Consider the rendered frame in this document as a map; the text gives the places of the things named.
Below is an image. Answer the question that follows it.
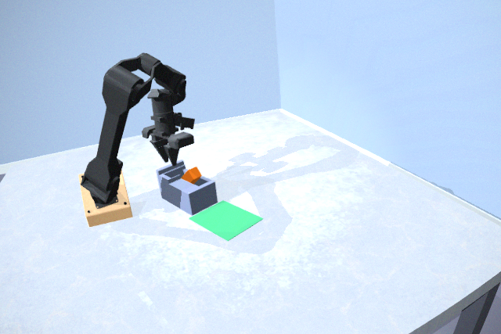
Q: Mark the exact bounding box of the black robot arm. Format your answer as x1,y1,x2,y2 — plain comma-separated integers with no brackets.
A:
81,52,186,209

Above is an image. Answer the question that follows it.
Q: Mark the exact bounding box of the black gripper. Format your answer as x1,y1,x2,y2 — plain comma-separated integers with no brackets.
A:
142,110,195,167

